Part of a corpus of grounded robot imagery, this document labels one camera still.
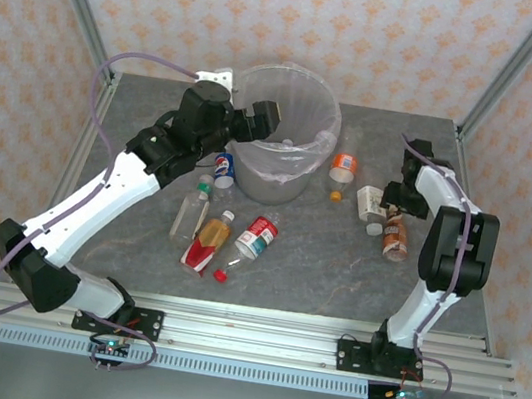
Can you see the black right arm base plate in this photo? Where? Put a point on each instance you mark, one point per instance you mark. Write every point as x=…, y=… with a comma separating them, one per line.
x=352, y=355

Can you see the white label bottle white cap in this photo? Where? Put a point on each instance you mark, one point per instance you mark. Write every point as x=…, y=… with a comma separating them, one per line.
x=371, y=201

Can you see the blue label cola bottle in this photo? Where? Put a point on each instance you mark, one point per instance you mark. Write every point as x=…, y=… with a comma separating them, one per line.
x=225, y=165

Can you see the yellow juice bottle red label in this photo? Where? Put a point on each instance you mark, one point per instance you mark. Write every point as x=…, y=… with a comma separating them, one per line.
x=204, y=250

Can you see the aluminium table side rail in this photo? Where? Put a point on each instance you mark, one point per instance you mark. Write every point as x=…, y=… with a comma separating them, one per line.
x=74, y=164
x=485, y=325

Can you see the brown label plastic bottle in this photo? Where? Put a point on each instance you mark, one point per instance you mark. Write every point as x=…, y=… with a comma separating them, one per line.
x=395, y=240

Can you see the clear plastic bin liner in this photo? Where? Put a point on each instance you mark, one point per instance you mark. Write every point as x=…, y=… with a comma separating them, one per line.
x=292, y=97

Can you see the clear bottle green cap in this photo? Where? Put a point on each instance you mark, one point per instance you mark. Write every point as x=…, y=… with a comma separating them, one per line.
x=190, y=213

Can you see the grey plastic bin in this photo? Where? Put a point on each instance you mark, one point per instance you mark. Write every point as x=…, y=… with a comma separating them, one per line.
x=267, y=189

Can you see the orange label bottle orange cap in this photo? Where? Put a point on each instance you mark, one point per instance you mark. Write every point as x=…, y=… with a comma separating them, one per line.
x=344, y=163

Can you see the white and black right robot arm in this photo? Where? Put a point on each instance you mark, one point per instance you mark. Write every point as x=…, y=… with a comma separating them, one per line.
x=475, y=253

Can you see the aluminium mounting rail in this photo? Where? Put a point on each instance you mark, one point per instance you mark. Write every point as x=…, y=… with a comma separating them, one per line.
x=250, y=331

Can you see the clear bottle red cap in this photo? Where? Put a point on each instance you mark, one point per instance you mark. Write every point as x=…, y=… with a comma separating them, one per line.
x=256, y=238

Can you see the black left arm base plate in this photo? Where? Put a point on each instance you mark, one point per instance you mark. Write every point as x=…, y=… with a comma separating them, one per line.
x=150, y=323

